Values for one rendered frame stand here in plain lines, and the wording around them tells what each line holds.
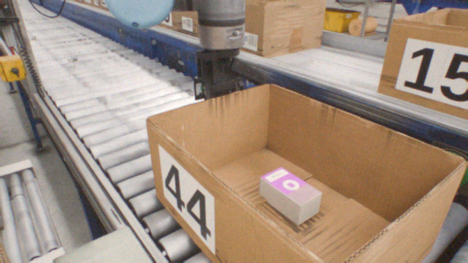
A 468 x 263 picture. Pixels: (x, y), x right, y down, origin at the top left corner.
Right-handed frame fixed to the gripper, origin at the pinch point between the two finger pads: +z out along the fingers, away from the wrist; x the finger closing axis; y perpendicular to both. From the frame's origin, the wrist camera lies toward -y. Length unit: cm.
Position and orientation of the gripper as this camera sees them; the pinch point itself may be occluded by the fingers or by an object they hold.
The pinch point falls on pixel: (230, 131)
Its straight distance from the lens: 74.5
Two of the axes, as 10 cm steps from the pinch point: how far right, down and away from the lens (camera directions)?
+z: 0.0, 8.8, 4.7
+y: -7.9, 2.9, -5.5
